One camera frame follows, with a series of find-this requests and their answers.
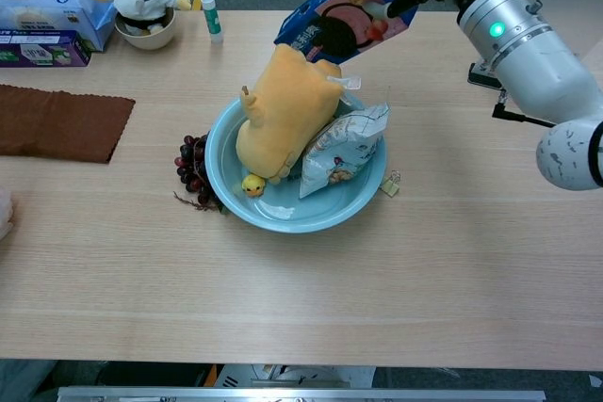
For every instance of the blue cookie box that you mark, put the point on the blue cookie box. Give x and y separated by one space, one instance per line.
330 30

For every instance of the silver snack bag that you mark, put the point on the silver snack bag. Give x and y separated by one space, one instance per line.
339 152

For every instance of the yellow plush toy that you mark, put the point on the yellow plush toy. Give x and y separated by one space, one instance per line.
282 119

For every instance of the small yellow rubber duck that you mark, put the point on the small yellow rubber duck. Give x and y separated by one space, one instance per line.
253 185

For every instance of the purple box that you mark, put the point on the purple box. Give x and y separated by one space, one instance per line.
37 49

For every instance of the gold binder clip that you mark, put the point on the gold binder clip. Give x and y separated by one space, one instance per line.
390 185

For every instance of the white green glue stick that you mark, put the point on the white green glue stick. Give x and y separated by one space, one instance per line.
212 20

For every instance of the light blue plastic basin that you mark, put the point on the light blue plastic basin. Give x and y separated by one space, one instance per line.
306 218

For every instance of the beige bowl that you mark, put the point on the beige bowl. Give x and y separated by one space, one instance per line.
146 39

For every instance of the dark purple grape bunch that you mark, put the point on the dark purple grape bunch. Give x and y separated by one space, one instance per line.
190 166

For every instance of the blue tissue pack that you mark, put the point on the blue tissue pack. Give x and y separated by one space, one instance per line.
42 2

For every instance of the brown cloth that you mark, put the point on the brown cloth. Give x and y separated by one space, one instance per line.
61 124

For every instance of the aluminium rail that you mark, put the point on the aluminium rail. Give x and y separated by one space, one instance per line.
301 395

